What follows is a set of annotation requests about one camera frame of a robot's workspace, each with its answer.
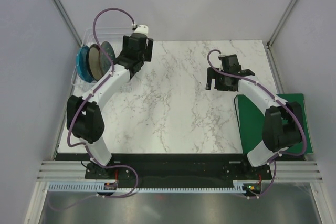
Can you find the right cable duct white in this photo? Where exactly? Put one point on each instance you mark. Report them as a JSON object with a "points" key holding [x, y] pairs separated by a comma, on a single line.
{"points": [[249, 185]]}

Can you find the cable duct white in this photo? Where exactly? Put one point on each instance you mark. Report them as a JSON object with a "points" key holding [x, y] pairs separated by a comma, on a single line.
{"points": [[249, 185], [97, 187]]}

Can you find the brown rimmed beige plate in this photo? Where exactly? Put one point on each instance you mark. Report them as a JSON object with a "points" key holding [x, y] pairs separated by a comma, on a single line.
{"points": [[94, 63]]}

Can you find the aluminium frame post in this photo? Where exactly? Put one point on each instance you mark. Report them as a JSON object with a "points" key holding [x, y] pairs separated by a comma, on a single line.
{"points": [[288, 10], [66, 18]]}

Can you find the blue scalloped plate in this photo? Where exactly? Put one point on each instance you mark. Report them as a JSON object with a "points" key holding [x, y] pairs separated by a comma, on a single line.
{"points": [[81, 64]]}

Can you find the right aluminium frame post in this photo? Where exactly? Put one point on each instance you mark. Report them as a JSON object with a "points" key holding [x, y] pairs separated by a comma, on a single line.
{"points": [[288, 10]]}

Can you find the aluminium rail front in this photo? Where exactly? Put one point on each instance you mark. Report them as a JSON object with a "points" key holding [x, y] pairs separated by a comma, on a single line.
{"points": [[283, 171]]}

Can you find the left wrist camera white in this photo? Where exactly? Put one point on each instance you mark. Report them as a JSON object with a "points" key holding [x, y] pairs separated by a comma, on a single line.
{"points": [[141, 29]]}

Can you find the dark teal floral plate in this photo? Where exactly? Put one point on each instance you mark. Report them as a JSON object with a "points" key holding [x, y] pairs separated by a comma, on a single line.
{"points": [[106, 58]]}

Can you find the left cable duct white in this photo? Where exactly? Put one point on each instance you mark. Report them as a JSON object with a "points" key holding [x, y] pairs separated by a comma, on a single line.
{"points": [[97, 187]]}

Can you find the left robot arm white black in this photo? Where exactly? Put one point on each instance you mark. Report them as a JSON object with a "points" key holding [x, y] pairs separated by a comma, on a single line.
{"points": [[85, 123]]}

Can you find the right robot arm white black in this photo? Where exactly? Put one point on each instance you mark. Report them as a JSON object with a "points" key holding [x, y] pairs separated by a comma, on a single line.
{"points": [[283, 121]]}

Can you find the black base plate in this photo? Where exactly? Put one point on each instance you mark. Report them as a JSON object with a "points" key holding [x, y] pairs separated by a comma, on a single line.
{"points": [[179, 184]]}

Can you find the green mat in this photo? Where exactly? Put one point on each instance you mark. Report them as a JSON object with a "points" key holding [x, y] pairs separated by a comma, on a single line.
{"points": [[250, 120]]}

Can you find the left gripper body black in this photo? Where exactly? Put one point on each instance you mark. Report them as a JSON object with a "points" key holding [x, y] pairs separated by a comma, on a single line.
{"points": [[148, 49]]}

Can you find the left aluminium frame post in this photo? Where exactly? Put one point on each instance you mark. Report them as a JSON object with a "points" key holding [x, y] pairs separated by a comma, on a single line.
{"points": [[66, 18]]}

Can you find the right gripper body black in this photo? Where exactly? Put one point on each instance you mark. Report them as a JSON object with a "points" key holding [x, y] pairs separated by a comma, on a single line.
{"points": [[210, 76]]}

